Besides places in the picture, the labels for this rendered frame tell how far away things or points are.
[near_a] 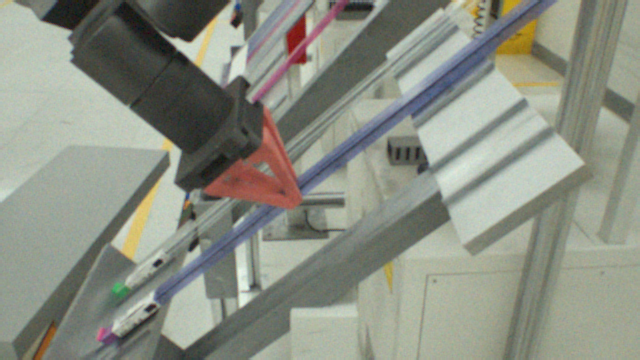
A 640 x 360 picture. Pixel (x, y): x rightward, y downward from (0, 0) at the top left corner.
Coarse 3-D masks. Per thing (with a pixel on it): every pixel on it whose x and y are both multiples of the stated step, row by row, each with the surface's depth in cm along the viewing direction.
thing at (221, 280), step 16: (400, 144) 115; (416, 144) 115; (400, 160) 116; (416, 160) 116; (320, 192) 167; (336, 192) 167; (208, 208) 77; (256, 208) 164; (304, 208) 165; (320, 208) 166; (336, 208) 166; (224, 224) 78; (208, 240) 79; (208, 272) 82; (224, 272) 82; (208, 288) 83; (224, 288) 84; (240, 288) 177; (256, 288) 177
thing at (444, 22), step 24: (480, 0) 49; (432, 24) 51; (408, 48) 51; (384, 72) 52; (360, 96) 53; (336, 120) 55; (288, 144) 57; (264, 168) 57; (216, 216) 60; (120, 288) 65
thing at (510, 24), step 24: (528, 0) 40; (552, 0) 39; (504, 24) 40; (480, 48) 41; (432, 72) 43; (456, 72) 42; (408, 96) 43; (432, 96) 43; (384, 120) 44; (360, 144) 45; (312, 168) 47; (336, 168) 46; (264, 216) 48; (240, 240) 49; (192, 264) 51; (168, 288) 52
